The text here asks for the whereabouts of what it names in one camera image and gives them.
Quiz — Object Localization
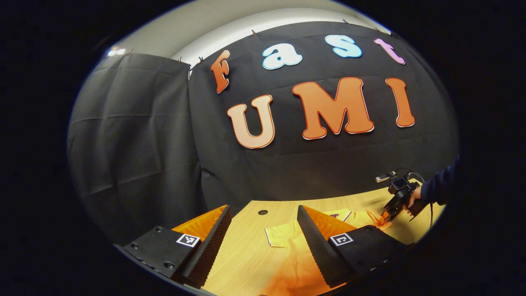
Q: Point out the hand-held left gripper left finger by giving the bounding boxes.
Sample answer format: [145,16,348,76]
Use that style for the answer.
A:
[113,204,233,289]

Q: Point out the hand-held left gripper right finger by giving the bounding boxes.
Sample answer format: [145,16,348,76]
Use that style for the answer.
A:
[297,205,415,288]

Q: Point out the orange T-shirt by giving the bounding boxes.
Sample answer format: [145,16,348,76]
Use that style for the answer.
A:
[259,208,393,296]

